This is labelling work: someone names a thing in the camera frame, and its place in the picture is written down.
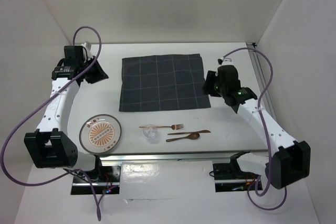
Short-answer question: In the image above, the dark grey checked cloth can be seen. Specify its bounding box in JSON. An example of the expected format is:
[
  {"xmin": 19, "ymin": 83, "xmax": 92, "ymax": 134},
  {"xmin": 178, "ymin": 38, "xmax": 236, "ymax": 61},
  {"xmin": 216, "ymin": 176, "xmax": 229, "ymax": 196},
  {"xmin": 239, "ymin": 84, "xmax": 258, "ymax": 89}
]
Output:
[{"xmin": 119, "ymin": 54, "xmax": 211, "ymax": 112}]

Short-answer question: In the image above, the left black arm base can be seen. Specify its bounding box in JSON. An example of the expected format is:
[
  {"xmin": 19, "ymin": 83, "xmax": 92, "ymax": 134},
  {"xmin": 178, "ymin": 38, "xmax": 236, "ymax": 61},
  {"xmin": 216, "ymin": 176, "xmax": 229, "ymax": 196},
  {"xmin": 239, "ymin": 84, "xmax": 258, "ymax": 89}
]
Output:
[{"xmin": 70, "ymin": 164, "xmax": 121, "ymax": 195}]

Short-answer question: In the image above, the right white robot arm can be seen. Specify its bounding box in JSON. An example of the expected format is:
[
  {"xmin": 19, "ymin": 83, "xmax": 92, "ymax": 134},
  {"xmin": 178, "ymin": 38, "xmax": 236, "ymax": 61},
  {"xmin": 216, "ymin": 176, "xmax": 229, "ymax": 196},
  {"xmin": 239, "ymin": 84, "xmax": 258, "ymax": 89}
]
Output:
[{"xmin": 203, "ymin": 58, "xmax": 311, "ymax": 189}]

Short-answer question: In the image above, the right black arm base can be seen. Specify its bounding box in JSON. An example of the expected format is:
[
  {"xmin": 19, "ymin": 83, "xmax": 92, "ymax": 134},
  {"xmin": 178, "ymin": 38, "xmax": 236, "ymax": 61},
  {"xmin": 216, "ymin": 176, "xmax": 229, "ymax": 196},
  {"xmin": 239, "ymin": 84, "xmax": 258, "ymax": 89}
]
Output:
[{"xmin": 208, "ymin": 161, "xmax": 258, "ymax": 193}]

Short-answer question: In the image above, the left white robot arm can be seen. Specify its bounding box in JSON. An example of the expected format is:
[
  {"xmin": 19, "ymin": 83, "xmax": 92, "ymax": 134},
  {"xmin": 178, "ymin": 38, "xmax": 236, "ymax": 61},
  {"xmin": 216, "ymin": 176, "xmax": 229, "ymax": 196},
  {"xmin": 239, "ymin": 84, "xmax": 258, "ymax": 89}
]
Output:
[{"xmin": 24, "ymin": 41, "xmax": 108, "ymax": 182}]

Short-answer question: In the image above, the copper knife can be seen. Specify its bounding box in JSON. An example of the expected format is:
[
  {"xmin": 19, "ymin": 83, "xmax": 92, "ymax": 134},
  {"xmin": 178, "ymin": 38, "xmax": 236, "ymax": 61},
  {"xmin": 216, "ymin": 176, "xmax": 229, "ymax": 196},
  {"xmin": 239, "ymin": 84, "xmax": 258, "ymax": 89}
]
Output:
[{"xmin": 168, "ymin": 130, "xmax": 211, "ymax": 135}]

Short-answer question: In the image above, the copper spoon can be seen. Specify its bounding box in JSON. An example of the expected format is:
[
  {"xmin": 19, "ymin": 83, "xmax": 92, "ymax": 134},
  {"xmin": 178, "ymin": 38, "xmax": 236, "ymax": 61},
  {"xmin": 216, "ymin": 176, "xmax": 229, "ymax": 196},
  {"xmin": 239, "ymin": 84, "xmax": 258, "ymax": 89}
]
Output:
[{"xmin": 166, "ymin": 133, "xmax": 200, "ymax": 143}]

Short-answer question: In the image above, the copper fork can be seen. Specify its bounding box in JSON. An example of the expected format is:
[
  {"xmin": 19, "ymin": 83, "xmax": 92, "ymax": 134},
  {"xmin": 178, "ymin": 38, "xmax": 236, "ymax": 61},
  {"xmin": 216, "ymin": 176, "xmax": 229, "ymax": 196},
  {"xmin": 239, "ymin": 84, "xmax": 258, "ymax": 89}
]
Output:
[{"xmin": 139, "ymin": 124, "xmax": 184, "ymax": 131}]

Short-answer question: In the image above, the orange sunburst plate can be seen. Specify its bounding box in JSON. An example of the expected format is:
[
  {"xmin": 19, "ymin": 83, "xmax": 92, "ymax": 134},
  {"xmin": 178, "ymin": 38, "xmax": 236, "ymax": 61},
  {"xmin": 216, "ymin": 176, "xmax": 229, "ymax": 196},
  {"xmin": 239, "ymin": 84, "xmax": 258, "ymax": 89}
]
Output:
[{"xmin": 79, "ymin": 114, "xmax": 122, "ymax": 155}]

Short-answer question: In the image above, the clear drinking glass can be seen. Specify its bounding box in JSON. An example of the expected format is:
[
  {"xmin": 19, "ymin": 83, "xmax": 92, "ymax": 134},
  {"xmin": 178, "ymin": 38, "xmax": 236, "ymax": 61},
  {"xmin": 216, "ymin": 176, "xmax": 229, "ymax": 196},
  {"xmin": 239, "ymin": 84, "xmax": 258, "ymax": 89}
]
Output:
[{"xmin": 143, "ymin": 124, "xmax": 159, "ymax": 144}]

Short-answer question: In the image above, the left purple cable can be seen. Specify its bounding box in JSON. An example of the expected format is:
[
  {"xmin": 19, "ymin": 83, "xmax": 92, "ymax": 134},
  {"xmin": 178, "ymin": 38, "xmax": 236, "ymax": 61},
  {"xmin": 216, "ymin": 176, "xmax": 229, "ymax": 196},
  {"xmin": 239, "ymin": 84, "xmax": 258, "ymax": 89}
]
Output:
[{"xmin": 0, "ymin": 26, "xmax": 102, "ymax": 221}]

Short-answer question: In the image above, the purple cable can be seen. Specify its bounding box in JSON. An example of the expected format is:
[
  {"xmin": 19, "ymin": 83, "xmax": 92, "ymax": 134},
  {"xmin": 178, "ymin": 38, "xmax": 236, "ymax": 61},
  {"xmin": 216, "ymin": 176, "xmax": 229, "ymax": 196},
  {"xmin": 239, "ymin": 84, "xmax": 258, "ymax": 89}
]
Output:
[
  {"xmin": 0, "ymin": 26, "xmax": 102, "ymax": 221},
  {"xmin": 222, "ymin": 47, "xmax": 288, "ymax": 211}
]

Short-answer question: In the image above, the front aluminium rail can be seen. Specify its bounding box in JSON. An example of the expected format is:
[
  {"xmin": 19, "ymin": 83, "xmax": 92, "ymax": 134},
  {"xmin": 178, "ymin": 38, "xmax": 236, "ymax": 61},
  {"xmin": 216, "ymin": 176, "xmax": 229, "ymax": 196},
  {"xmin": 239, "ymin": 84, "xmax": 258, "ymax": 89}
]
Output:
[{"xmin": 78, "ymin": 148, "xmax": 288, "ymax": 164}]

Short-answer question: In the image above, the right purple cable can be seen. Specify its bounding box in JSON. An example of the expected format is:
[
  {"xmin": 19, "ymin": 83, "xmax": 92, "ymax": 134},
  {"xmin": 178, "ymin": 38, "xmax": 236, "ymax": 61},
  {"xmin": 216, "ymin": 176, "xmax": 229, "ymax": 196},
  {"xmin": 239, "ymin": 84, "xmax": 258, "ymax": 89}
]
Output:
[{"xmin": 222, "ymin": 47, "xmax": 288, "ymax": 211}]

